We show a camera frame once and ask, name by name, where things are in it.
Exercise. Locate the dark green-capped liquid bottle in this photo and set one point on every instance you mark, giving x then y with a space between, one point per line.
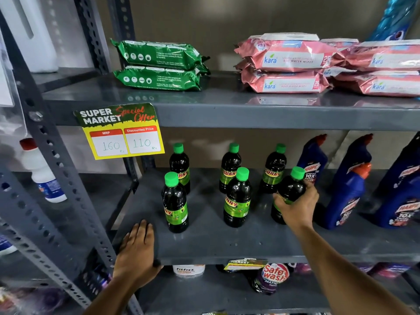
290 188

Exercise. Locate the green wipes packet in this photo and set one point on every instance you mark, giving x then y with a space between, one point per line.
157 78
160 55

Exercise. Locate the white labelled tub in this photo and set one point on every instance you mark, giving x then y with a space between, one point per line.
188 270

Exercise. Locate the person's left middle finger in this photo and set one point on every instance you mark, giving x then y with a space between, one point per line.
143 234

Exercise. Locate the person's left little finger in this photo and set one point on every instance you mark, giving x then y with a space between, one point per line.
125 245

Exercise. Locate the dark purple detergent pouch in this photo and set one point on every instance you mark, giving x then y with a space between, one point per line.
270 278

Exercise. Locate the purple packet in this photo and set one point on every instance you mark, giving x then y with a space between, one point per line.
387 269

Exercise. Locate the small yellow green price tag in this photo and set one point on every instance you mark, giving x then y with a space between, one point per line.
244 264

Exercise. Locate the person's right forearm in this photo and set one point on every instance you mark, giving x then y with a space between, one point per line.
341 272

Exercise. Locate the large white plastic container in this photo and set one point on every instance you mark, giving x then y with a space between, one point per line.
26 32

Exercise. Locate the person's right thumb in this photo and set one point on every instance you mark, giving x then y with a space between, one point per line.
281 200

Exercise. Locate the yellow green price sign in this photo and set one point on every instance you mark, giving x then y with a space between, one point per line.
123 134

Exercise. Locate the blue toilet cleaner bottle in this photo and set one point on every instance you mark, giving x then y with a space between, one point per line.
311 157
408 162
347 201
356 154
403 208

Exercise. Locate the person's left forearm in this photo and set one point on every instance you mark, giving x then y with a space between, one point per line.
114 296

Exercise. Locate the blue white packet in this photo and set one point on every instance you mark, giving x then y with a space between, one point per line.
6 246

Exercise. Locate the light blue patterned bottle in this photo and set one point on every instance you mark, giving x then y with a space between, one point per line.
393 19

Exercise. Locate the person's right hand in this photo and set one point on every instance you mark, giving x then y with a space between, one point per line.
299 209

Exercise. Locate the group of dark bottles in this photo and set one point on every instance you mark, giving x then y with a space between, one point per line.
175 200

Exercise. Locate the person's left thumb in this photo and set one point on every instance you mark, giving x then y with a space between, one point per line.
158 264

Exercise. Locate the person's left hand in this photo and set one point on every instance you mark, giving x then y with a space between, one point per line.
134 259

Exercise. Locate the grey metal shelf rack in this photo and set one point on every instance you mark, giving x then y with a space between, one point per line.
229 109

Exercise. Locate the white bottle red cap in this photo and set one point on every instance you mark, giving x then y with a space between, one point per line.
44 177

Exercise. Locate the stack of pink wipes packets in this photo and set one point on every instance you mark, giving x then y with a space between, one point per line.
288 57

